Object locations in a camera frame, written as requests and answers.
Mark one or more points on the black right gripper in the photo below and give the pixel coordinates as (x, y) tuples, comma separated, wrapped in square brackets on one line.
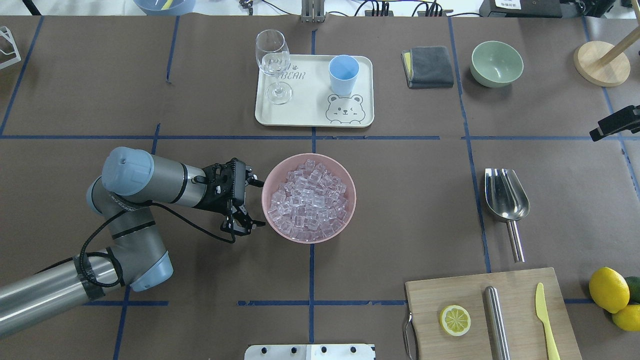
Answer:
[(616, 122)]

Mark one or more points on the blue bowl with fork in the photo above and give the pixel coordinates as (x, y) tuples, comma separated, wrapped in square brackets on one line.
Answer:
[(165, 7)]

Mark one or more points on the metal ice scoop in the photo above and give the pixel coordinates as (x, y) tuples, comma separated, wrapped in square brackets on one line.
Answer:
[(508, 202)]

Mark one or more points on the green bowl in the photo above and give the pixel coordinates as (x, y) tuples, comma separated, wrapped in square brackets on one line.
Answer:
[(495, 64)]

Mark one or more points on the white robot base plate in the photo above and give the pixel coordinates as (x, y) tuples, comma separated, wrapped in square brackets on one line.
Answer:
[(338, 351)]

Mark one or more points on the wooden round stand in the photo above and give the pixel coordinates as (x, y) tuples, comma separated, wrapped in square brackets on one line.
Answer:
[(605, 59)]

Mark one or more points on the green lime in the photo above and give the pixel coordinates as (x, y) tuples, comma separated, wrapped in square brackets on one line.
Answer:
[(633, 284)]

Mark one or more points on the pink bowl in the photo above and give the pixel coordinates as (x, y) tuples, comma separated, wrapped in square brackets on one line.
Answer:
[(309, 197)]

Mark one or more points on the white wire cup rack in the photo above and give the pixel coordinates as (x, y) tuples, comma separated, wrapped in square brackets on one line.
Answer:
[(9, 52)]

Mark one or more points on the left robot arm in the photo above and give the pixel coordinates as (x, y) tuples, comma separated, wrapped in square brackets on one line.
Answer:
[(132, 181)]

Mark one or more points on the metal rod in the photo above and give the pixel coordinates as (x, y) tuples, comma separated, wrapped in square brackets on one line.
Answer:
[(495, 324)]

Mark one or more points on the lemon half slice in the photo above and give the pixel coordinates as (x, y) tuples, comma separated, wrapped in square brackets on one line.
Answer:
[(455, 320)]

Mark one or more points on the yellow lemon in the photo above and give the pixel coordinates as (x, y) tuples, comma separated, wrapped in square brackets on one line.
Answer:
[(609, 290), (628, 319)]

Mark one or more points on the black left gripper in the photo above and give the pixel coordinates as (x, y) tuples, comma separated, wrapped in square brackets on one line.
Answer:
[(212, 201)]

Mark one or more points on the cream bear tray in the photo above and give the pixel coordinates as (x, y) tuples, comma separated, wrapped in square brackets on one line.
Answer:
[(313, 103)]

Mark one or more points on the light blue cup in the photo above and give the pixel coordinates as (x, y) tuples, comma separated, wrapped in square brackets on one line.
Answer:
[(343, 73)]

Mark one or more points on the clear ice cubes pile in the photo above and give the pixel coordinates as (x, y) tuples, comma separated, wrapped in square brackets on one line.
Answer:
[(309, 200)]

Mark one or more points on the yellow plastic knife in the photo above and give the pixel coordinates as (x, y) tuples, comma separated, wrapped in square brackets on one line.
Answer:
[(542, 314)]

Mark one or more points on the grey folded cloth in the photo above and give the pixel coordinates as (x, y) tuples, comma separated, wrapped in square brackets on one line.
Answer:
[(428, 67)]

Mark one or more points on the clear wine glass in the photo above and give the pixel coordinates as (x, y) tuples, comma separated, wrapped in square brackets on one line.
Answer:
[(273, 58)]

